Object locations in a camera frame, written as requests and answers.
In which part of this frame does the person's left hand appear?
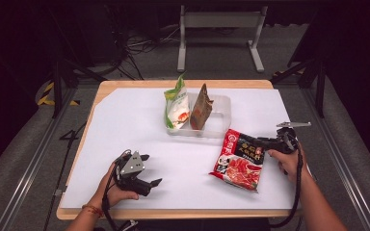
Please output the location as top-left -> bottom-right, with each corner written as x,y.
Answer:
91,163 -> 140,212

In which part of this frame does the red and black food packet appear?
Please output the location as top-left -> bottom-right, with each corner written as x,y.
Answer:
208,128 -> 268,193

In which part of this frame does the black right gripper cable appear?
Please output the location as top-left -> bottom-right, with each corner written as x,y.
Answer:
269,136 -> 304,229

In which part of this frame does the grey metal stand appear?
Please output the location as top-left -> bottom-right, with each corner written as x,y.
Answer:
176,4 -> 269,73

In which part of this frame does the person's right hand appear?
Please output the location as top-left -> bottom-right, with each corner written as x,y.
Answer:
267,148 -> 309,185

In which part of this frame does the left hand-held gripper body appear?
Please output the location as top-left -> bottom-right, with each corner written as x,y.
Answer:
113,149 -> 152,197

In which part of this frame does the bundle of black floor cables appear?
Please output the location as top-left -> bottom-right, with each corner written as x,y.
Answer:
107,23 -> 181,81

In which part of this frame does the white paper sheet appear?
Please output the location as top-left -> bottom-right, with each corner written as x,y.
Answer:
60,88 -> 299,212

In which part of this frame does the clear plastic container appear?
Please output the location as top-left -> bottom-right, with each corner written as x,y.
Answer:
165,91 -> 232,140

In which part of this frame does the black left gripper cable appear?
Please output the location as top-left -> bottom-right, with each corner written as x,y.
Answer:
101,150 -> 140,231

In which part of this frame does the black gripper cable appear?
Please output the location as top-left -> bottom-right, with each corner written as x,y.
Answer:
269,136 -> 304,229
101,150 -> 140,231

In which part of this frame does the black tripod stand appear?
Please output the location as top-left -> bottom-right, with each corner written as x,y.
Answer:
270,57 -> 328,118
48,57 -> 108,119

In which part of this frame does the green and white food packet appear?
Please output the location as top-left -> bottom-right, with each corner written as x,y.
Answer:
163,73 -> 192,130

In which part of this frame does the red string bracelet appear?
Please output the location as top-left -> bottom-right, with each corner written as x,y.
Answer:
81,203 -> 105,219

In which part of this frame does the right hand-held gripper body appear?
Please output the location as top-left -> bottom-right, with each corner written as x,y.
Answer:
267,120 -> 312,155

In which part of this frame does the gold food packet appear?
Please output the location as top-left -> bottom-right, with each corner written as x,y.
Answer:
189,83 -> 215,131

